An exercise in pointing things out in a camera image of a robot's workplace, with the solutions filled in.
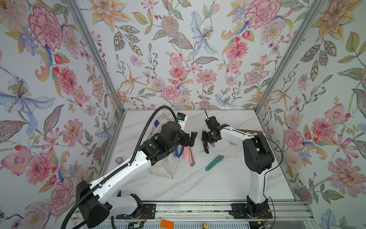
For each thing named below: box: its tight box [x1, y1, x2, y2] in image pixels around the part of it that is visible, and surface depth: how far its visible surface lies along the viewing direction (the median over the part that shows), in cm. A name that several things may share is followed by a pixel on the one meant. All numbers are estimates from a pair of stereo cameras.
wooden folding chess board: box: [235, 128, 264, 136], surface depth 106 cm
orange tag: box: [160, 218, 175, 229], surface depth 72 cm
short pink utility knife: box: [182, 146, 188, 161], surface depth 97 cm
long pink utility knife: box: [187, 145, 196, 167], surface depth 95 cm
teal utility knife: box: [204, 154, 225, 172], surface depth 94 cm
